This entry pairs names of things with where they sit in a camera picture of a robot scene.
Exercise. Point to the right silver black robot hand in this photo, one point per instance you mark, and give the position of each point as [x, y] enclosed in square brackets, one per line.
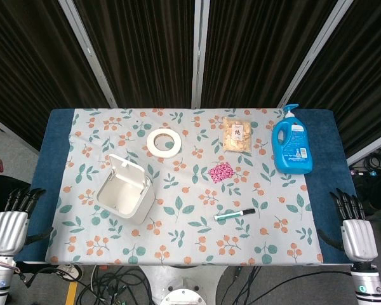
[358, 236]

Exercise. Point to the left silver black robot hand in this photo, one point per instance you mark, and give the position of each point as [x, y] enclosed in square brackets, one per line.
[9, 227]

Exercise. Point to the green marker with black cap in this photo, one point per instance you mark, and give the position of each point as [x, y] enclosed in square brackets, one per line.
[234, 215]

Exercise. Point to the pink candy packet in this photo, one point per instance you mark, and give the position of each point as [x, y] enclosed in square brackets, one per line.
[222, 172]

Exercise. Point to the blue table mat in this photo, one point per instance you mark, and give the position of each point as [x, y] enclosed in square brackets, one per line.
[50, 178]

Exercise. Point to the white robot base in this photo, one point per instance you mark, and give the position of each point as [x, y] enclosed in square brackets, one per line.
[182, 287]

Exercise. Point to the white tape roll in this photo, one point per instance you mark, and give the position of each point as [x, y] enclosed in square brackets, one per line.
[164, 142]

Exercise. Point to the white sneaker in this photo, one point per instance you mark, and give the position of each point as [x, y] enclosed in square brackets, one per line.
[68, 271]

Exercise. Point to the floral tablecloth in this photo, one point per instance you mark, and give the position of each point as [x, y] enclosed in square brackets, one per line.
[190, 190]

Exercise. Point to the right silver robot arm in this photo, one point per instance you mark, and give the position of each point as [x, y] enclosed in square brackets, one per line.
[366, 282]

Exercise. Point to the white lidded plastic bin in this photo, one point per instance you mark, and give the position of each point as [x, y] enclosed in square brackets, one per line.
[124, 190]

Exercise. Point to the black power strip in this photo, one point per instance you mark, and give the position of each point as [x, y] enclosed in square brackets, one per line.
[363, 173]

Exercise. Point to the clear snack bag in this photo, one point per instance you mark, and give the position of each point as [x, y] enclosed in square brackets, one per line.
[237, 135]

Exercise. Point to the blue pump detergent bottle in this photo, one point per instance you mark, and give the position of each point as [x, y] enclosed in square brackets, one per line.
[292, 143]

